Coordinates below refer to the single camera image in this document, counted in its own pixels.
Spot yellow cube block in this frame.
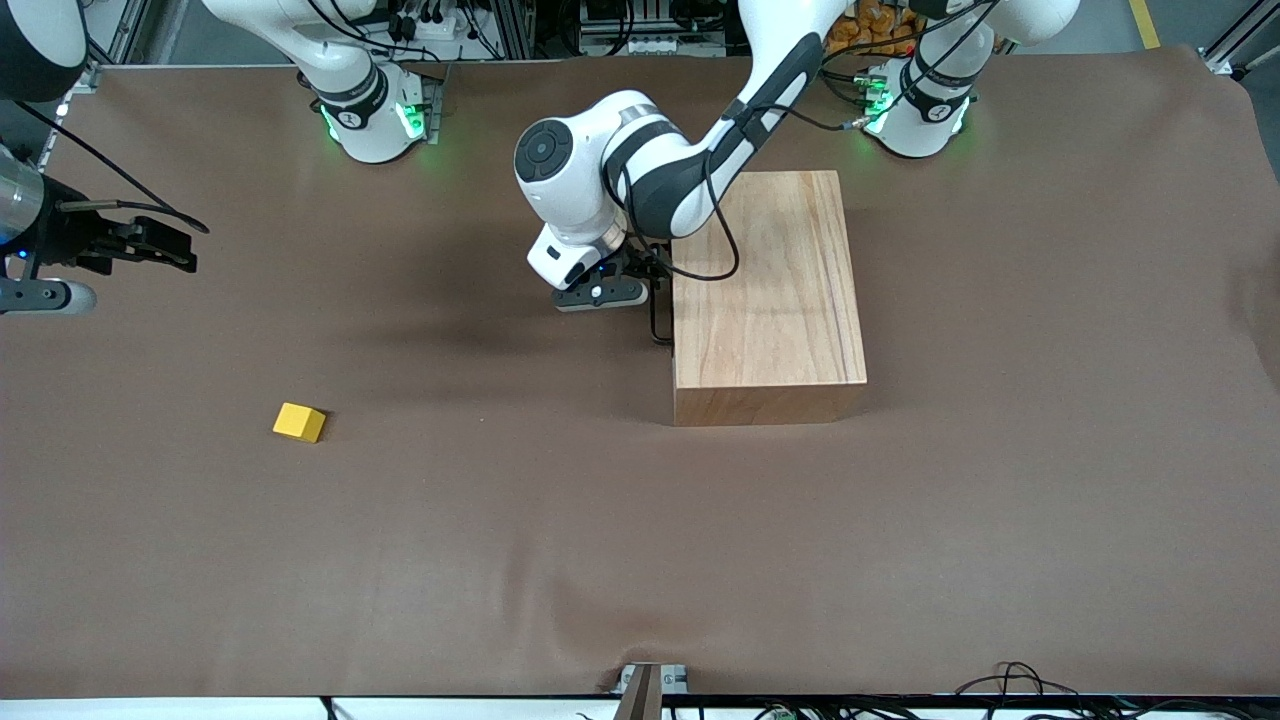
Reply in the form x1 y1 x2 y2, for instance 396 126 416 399
272 402 327 444

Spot wooden drawer cabinet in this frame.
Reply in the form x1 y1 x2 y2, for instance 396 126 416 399
668 170 868 428

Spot brown table mat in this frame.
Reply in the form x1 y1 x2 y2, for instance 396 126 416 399
0 45 1280 699

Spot white power strip with plugs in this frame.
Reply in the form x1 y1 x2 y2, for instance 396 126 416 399
388 0 473 43

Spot orange stuffed bags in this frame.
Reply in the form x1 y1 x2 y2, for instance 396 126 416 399
825 0 926 56

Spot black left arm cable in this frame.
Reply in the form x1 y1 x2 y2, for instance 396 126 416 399
600 0 1001 284

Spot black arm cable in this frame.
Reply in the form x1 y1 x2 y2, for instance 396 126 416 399
600 0 1001 284
14 98 210 235

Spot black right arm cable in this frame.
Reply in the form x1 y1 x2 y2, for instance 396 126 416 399
14 98 210 235

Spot aluminium frame post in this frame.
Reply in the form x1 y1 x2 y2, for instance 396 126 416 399
1203 0 1280 79
60 0 151 93

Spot black cable bundle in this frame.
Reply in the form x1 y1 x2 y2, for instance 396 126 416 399
955 660 1280 720

